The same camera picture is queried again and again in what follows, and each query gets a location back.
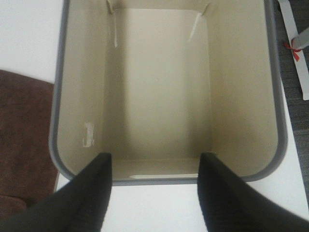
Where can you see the white board with red ribbon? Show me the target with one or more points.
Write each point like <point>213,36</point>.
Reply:
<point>296,43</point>

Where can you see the beige bin grey rim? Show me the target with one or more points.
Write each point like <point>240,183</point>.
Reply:
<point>156,83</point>

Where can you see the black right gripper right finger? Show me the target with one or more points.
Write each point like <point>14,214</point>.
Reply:
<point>228,204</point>

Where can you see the dark brown towel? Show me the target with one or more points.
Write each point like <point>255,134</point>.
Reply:
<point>27,173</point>

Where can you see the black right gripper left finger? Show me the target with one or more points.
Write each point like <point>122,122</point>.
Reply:
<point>79,206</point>

